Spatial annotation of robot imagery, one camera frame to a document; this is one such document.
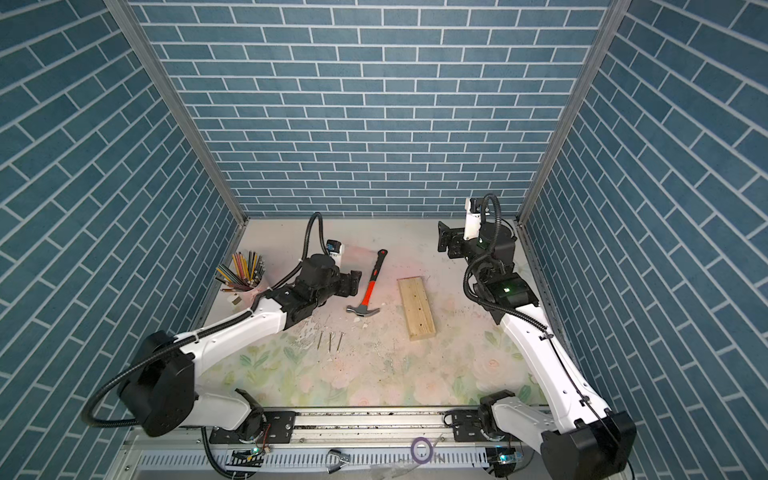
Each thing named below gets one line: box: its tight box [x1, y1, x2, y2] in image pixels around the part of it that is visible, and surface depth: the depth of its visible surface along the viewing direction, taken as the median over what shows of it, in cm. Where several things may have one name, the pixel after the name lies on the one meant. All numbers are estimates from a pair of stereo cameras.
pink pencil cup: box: [227, 275, 268, 312], surface depth 96 cm
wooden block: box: [397, 276, 437, 341], surface depth 93 cm
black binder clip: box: [326, 448, 350, 474], surface depth 71 cm
